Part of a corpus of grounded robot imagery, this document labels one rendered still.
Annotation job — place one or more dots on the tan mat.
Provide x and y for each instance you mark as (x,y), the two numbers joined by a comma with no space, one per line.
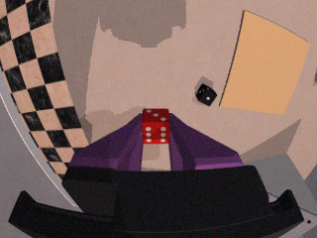
(265,68)

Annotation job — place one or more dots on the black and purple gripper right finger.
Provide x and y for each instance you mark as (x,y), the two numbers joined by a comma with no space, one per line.
(196,151)

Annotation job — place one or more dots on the red die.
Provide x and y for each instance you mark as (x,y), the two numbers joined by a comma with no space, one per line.
(155,126)

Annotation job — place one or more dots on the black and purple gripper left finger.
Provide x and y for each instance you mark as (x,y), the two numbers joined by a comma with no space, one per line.
(115,149)

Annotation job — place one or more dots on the black die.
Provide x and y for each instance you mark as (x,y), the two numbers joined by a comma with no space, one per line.
(205,94)

